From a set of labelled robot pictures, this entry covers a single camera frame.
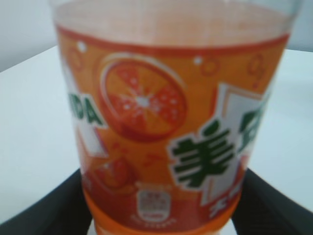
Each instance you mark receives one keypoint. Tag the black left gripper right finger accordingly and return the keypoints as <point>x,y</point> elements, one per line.
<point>263,210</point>

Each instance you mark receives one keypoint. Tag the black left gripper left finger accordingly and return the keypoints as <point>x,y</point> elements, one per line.
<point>61,212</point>

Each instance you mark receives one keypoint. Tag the orange soda plastic bottle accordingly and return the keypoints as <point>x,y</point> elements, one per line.
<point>167,98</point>

